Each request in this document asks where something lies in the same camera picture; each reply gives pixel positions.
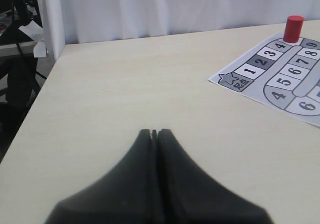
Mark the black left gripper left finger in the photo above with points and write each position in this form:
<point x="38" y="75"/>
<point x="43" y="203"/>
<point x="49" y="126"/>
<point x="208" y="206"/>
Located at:
<point x="128" y="194"/>

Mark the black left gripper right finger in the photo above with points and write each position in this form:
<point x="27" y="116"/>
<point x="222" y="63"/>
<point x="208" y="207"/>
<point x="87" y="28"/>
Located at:
<point x="191" y="196"/>

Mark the red cylinder game piece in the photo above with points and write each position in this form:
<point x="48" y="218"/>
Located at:
<point x="293" y="28"/>

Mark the numbered paper game board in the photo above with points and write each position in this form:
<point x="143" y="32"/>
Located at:
<point x="278" y="74"/>

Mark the black background equipment stand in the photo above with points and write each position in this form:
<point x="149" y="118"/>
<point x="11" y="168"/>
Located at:
<point x="20" y="70"/>

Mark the white backdrop curtain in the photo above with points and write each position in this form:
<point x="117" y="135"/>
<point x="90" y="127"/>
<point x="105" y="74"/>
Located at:
<point x="82" y="21"/>

